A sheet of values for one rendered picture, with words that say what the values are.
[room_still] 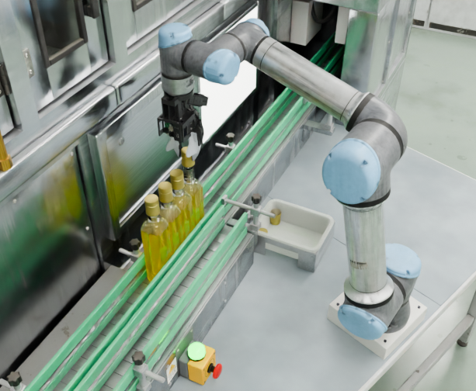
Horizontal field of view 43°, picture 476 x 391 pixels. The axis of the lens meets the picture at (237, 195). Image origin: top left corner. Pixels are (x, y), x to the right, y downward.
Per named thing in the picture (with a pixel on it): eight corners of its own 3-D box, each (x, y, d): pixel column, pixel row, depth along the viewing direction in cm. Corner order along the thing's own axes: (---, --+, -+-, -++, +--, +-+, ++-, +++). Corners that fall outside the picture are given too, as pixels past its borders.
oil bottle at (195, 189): (189, 229, 180) (185, 171, 166) (206, 234, 178) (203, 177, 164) (179, 240, 176) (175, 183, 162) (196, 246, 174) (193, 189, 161)
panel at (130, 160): (250, 87, 224) (251, -2, 202) (258, 89, 223) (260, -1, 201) (105, 238, 163) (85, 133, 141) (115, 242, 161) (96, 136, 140)
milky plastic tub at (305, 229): (270, 216, 203) (271, 196, 198) (333, 237, 195) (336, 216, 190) (248, 249, 191) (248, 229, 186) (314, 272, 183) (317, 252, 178)
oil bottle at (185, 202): (179, 240, 176) (174, 184, 162) (196, 247, 174) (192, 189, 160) (169, 253, 172) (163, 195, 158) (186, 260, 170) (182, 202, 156)
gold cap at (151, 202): (151, 205, 152) (149, 192, 149) (162, 209, 151) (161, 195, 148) (143, 213, 149) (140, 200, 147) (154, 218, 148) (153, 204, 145)
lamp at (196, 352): (193, 344, 155) (192, 337, 153) (209, 351, 153) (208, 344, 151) (184, 358, 152) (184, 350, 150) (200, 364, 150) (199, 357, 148)
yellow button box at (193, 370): (192, 356, 161) (192, 338, 156) (217, 366, 158) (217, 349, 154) (179, 376, 156) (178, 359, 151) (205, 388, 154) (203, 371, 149)
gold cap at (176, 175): (175, 180, 160) (175, 167, 157) (186, 184, 158) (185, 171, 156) (168, 187, 157) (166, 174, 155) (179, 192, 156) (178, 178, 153)
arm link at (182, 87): (171, 62, 144) (201, 69, 142) (172, 79, 147) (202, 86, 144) (154, 76, 139) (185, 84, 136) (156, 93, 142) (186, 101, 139)
